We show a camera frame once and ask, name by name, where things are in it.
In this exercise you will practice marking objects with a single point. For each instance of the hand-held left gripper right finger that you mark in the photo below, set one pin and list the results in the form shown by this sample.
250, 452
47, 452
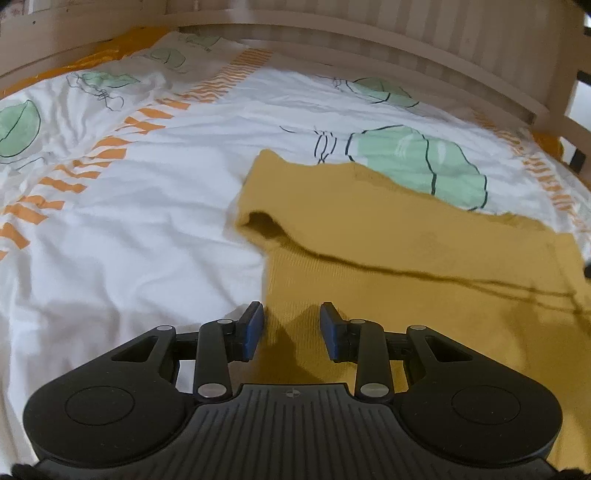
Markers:
328, 330

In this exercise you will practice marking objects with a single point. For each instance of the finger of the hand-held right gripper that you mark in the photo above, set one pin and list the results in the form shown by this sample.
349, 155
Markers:
587, 270

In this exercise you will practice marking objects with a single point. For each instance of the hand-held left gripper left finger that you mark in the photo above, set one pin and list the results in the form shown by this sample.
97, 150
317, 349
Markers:
252, 330

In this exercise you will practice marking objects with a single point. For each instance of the mustard yellow knit garment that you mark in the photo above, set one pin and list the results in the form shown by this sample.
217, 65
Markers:
415, 258

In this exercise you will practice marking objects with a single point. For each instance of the white leaf-print duvet cover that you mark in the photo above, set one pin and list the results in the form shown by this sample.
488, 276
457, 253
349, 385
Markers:
161, 194

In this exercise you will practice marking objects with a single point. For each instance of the light wooden bed frame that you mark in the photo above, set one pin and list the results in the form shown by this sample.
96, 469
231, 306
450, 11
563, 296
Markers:
369, 41

